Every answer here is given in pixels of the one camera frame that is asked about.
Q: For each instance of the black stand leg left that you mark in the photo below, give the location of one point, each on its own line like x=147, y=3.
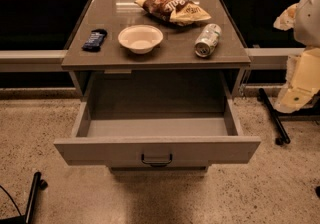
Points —
x=27, y=218

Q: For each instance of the dark blue snack bar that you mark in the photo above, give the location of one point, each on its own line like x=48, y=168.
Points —
x=95, y=40

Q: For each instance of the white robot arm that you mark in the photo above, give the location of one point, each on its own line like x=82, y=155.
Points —
x=304, y=19

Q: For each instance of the black stand leg right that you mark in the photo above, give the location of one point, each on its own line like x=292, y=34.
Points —
x=305, y=114

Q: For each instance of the green soda can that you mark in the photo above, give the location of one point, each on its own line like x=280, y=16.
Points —
x=207, y=40

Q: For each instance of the black top drawer handle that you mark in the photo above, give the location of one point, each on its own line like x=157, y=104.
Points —
x=157, y=163

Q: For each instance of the white paper bowl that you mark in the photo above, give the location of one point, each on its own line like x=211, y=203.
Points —
x=140, y=39

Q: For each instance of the grey top drawer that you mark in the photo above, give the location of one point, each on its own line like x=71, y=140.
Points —
x=120, y=120

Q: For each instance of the grey drawer cabinet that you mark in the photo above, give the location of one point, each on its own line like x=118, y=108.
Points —
x=173, y=60

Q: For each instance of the brown chip bag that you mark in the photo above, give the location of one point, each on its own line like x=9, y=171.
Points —
x=179, y=12

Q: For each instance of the black stand leg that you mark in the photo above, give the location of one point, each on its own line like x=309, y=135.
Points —
x=305, y=114
x=27, y=218

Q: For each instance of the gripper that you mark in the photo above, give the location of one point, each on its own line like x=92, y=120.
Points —
x=309, y=21

